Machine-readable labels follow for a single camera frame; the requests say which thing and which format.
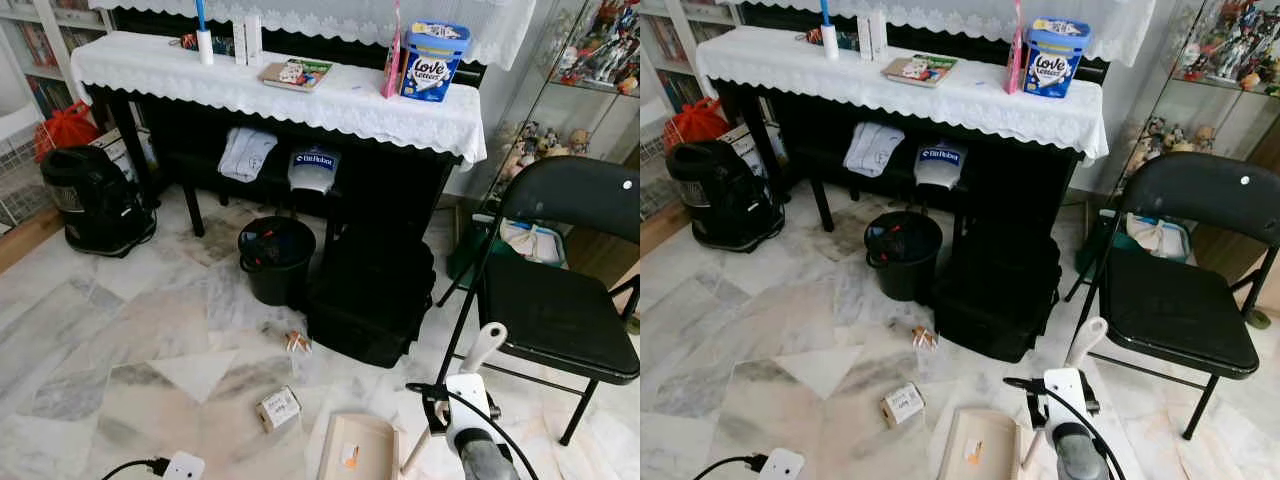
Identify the beige long-handled dustpan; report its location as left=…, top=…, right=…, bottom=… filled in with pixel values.
left=936, top=316, right=1110, bottom=480
left=316, top=321, right=509, bottom=480

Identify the large black fabric case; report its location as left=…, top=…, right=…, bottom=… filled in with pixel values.
left=932, top=220, right=1063, bottom=363
left=306, top=225, right=438, bottom=369

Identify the black folding chair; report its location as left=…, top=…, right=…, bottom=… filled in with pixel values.
left=435, top=155, right=641, bottom=448
left=1063, top=150, right=1280, bottom=441

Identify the dark green bag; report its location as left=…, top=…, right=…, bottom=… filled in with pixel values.
left=445, top=215, right=501, bottom=291
left=1075, top=210, right=1129, bottom=281

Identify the black plastic bucket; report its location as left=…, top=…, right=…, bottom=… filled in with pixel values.
left=864, top=210, right=943, bottom=303
left=237, top=215, right=317, bottom=308

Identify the clear box with blue lid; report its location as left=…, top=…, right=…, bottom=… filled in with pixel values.
left=500, top=218, right=566, bottom=266
left=1125, top=212, right=1193, bottom=263

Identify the white bag with blue print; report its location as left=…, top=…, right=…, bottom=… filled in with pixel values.
left=913, top=142, right=966, bottom=191
left=288, top=145, right=341, bottom=196

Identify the brown wooden plank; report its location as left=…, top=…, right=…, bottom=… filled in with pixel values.
left=0, top=207, right=66, bottom=273
left=640, top=200, right=693, bottom=256

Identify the white folded shirt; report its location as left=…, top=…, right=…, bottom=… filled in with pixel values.
left=843, top=122, right=906, bottom=179
left=218, top=127, right=278, bottom=184

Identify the pink slim package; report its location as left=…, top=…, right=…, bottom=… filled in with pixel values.
left=1008, top=0, right=1029, bottom=96
left=380, top=0, right=403, bottom=99

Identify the blue white snack tub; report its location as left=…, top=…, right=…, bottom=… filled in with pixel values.
left=400, top=22, right=471, bottom=103
left=1025, top=17, right=1093, bottom=99

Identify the flat picture book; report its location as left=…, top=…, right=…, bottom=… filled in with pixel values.
left=258, top=57, right=334, bottom=93
left=882, top=52, right=959, bottom=89

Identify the black round appliance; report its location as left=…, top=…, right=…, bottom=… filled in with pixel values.
left=665, top=140, right=786, bottom=253
left=40, top=145, right=158, bottom=258

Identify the white lace cloth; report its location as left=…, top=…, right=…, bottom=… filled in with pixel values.
left=88, top=0, right=538, bottom=71
left=720, top=0, right=1158, bottom=69
left=695, top=25, right=1111, bottom=166
left=70, top=30, right=488, bottom=166

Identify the red plastic bag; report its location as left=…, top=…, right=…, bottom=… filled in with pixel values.
left=663, top=97, right=731, bottom=151
left=35, top=100, right=101, bottom=163

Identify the glass cabinet with figurines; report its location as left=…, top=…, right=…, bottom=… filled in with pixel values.
left=480, top=0, right=641, bottom=201
left=1110, top=0, right=1280, bottom=196

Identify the white bottle with blue stick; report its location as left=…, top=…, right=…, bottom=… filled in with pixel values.
left=820, top=0, right=841, bottom=61
left=195, top=0, right=216, bottom=66

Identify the white bookshelf with books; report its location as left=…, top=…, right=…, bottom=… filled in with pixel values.
left=640, top=0, right=736, bottom=116
left=0, top=0, right=111, bottom=121

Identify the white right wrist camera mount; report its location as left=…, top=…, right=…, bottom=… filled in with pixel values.
left=443, top=373, right=493, bottom=441
left=1042, top=367, right=1091, bottom=431

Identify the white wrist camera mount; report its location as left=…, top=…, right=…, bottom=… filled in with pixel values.
left=757, top=447, right=805, bottom=480
left=160, top=450, right=206, bottom=480
left=1042, top=367, right=1091, bottom=431
left=443, top=373, right=493, bottom=441

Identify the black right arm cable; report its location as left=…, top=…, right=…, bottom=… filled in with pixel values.
left=1003, top=375, right=1131, bottom=480
left=405, top=380, right=541, bottom=480

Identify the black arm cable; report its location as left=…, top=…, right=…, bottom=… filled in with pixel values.
left=1003, top=375, right=1131, bottom=480
left=405, top=380, right=541, bottom=480
left=692, top=453, right=769, bottom=480
left=100, top=455, right=171, bottom=480

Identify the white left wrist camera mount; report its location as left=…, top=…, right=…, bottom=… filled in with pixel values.
left=757, top=447, right=805, bottom=480
left=160, top=450, right=206, bottom=480

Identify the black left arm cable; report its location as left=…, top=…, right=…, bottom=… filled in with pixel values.
left=692, top=453, right=769, bottom=480
left=100, top=455, right=171, bottom=480

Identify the white wire basket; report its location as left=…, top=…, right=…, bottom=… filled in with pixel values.
left=640, top=130, right=681, bottom=216
left=0, top=105, right=56, bottom=226

